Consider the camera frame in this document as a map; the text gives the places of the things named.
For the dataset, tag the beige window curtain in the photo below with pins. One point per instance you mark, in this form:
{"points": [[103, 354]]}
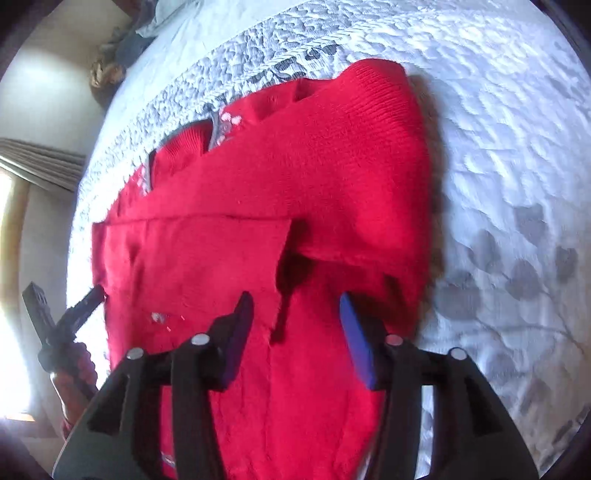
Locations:
{"points": [[41, 161]]}

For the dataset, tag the person's left hand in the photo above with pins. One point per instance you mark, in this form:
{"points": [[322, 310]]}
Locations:
{"points": [[81, 369]]}

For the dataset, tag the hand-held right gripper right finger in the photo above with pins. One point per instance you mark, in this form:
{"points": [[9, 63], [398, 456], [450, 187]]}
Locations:
{"points": [[358, 344]]}

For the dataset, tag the brown bundled cloth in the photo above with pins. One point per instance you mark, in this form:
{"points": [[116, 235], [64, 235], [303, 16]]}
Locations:
{"points": [[107, 71]]}

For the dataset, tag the white grey quilted bedspread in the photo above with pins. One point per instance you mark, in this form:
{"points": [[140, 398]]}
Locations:
{"points": [[508, 138]]}

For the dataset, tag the red knit sweater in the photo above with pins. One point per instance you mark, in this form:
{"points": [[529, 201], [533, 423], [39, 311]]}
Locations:
{"points": [[323, 184]]}

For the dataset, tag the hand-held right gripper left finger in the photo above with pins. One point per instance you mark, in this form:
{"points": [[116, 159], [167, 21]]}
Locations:
{"points": [[241, 332]]}

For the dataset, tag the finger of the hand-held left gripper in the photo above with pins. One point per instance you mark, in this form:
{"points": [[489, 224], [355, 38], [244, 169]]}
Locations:
{"points": [[85, 307]]}

